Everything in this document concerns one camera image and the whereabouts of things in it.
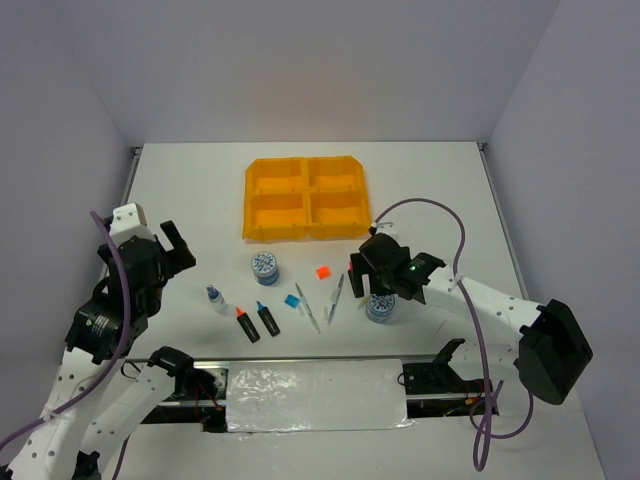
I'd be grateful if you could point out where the orange highlighter cap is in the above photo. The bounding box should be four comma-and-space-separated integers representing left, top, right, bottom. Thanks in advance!
316, 266, 331, 280

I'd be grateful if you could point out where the round blue-white tin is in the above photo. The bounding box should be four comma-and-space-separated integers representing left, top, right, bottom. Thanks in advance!
365, 294, 396, 324
251, 251, 279, 286

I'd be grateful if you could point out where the small glue bottle blue cap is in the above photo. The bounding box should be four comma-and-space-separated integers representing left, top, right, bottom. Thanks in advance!
206, 285, 234, 317

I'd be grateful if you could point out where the black highlighter orange tip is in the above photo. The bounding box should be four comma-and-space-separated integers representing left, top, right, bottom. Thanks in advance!
235, 307, 260, 343

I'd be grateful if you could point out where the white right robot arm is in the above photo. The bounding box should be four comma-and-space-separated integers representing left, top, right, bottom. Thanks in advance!
349, 233, 593, 405

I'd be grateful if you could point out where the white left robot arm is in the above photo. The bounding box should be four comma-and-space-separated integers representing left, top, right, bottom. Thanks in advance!
1, 214, 196, 479

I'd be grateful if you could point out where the yellow clear pen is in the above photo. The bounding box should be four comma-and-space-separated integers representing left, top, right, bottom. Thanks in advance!
357, 296, 369, 310

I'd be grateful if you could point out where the blue clear pen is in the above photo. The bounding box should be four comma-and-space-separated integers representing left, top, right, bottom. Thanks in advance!
327, 273, 345, 324

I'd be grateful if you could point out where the green clear pen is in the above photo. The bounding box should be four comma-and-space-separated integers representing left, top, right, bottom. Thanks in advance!
294, 282, 321, 334

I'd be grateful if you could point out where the blue highlighter cap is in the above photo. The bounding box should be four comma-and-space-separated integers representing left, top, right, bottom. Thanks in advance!
285, 294, 300, 309

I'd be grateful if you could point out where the orange four-compartment organizer tray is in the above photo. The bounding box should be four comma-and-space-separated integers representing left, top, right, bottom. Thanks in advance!
242, 156, 372, 243

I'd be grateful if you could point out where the black highlighter blue tip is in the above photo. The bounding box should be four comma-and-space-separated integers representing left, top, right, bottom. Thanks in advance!
257, 301, 281, 337

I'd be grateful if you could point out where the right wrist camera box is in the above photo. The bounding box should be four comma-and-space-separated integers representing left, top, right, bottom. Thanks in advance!
369, 221, 399, 240

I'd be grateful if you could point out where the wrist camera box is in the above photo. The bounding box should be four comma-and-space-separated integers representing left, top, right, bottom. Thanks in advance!
369, 221, 399, 240
109, 202, 150, 246

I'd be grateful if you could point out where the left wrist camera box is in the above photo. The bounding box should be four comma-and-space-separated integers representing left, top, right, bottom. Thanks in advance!
109, 202, 150, 246

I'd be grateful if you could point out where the black mounting rail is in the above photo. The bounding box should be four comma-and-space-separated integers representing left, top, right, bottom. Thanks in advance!
144, 357, 484, 434

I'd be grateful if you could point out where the foil-covered base plate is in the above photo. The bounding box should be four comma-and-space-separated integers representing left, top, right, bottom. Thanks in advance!
226, 359, 412, 433

